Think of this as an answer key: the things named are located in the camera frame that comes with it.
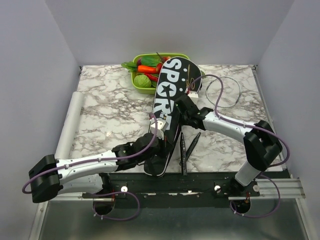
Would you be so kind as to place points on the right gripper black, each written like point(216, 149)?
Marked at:
point(181, 119)

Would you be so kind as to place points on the red toy chili pepper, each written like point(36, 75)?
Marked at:
point(152, 77)

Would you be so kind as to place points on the orange toy carrot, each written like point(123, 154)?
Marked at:
point(144, 69)

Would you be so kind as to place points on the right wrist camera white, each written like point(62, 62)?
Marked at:
point(193, 95)

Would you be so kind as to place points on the green toy cabbage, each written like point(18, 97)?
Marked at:
point(142, 81)

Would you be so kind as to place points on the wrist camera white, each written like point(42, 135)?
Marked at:
point(193, 95)
point(158, 128)

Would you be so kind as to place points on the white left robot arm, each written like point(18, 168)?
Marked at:
point(50, 176)

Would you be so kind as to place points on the red toy cherry bunch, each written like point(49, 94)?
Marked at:
point(162, 59)

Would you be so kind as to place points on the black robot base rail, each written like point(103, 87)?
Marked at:
point(173, 190)

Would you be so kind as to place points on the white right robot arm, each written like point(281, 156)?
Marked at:
point(260, 142)

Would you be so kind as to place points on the black racket cover bag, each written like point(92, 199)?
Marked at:
point(176, 76)

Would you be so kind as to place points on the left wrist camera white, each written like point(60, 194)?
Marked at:
point(158, 128)

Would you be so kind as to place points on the white shuttlecock tube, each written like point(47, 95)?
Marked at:
point(70, 126)

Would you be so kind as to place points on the green plastic basket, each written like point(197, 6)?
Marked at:
point(149, 59)

